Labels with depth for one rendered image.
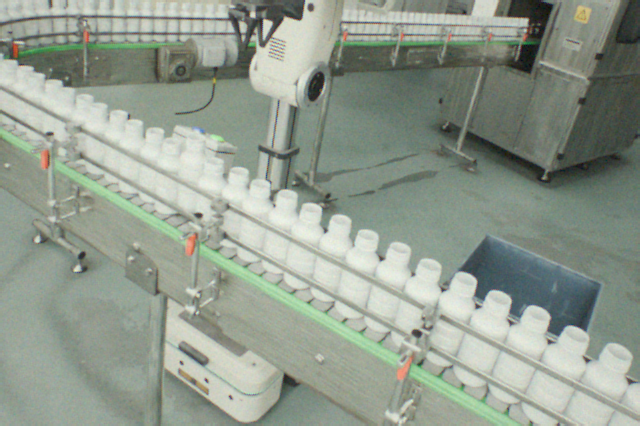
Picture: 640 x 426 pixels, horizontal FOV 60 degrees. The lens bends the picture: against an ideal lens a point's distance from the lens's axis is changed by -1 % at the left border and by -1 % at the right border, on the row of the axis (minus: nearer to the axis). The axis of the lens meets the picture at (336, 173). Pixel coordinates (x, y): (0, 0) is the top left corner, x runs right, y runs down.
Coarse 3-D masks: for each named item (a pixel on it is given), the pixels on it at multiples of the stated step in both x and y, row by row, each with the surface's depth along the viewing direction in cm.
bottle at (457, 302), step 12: (456, 276) 90; (468, 276) 90; (456, 288) 88; (468, 288) 87; (444, 300) 90; (456, 300) 89; (468, 300) 89; (444, 312) 89; (456, 312) 88; (468, 312) 88; (444, 324) 90; (468, 324) 90; (432, 336) 92; (444, 336) 91; (456, 336) 90; (444, 348) 91; (456, 348) 92; (432, 360) 93; (444, 360) 92
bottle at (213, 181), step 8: (208, 160) 111; (216, 160) 112; (208, 168) 109; (216, 168) 109; (208, 176) 110; (216, 176) 110; (200, 184) 110; (208, 184) 110; (216, 184) 110; (224, 184) 111; (216, 192) 110; (200, 200) 112; (208, 200) 111; (200, 208) 112; (208, 208) 112; (208, 216) 112
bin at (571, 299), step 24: (480, 240) 145; (504, 240) 147; (480, 264) 153; (504, 264) 149; (528, 264) 145; (552, 264) 142; (480, 288) 155; (504, 288) 151; (528, 288) 147; (552, 288) 144; (576, 288) 140; (600, 288) 135; (552, 312) 146; (576, 312) 142; (552, 336) 114
